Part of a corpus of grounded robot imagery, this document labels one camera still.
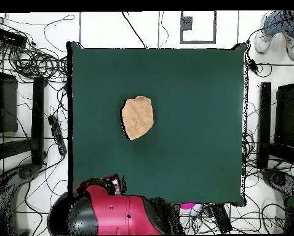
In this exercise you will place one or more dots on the black power adapter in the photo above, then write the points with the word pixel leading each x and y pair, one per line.
pixel 253 65

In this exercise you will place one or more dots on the grey square floor frame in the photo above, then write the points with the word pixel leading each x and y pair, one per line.
pixel 186 23

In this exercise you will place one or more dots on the long black power strip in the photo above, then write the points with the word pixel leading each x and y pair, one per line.
pixel 222 218

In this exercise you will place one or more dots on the tan terry towel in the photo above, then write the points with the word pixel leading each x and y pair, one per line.
pixel 137 118

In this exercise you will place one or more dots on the pink object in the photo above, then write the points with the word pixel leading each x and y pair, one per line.
pixel 187 206

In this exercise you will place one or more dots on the person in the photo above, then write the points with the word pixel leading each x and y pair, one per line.
pixel 277 23

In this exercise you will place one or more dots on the dark grey stand base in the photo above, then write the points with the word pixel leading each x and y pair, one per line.
pixel 278 179
pixel 26 172

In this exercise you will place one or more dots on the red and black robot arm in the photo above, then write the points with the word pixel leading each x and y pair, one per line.
pixel 117 213

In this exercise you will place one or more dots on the dark green table cloth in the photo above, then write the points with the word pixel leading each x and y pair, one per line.
pixel 186 123

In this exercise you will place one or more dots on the black box device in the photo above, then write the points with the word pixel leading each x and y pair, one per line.
pixel 9 37

